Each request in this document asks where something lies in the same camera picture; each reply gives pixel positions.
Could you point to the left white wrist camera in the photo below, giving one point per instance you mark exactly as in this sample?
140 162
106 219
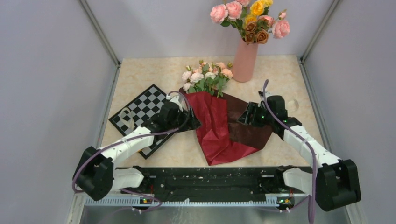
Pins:
177 99

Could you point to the pink ceramic vase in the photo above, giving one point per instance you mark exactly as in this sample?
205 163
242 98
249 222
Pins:
244 61

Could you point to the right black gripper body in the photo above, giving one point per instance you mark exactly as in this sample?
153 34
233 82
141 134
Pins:
259 117

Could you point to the black white chessboard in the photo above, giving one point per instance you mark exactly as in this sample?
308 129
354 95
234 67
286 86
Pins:
143 107

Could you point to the artificial roses in vase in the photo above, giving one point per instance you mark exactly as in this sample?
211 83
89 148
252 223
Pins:
251 19

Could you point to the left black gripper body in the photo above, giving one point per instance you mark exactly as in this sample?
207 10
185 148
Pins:
180 119

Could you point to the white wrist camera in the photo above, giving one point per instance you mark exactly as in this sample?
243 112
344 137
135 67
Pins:
263 95
177 99

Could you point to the dark red wrapping paper sheet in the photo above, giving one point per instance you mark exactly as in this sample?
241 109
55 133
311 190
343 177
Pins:
221 137

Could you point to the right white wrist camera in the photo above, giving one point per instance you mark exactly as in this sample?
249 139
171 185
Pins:
263 95

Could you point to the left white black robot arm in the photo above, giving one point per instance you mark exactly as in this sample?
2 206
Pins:
94 174

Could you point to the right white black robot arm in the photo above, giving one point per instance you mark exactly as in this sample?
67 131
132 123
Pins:
333 182

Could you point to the red paper flower bouquet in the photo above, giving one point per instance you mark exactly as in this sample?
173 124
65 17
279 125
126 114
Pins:
207 77

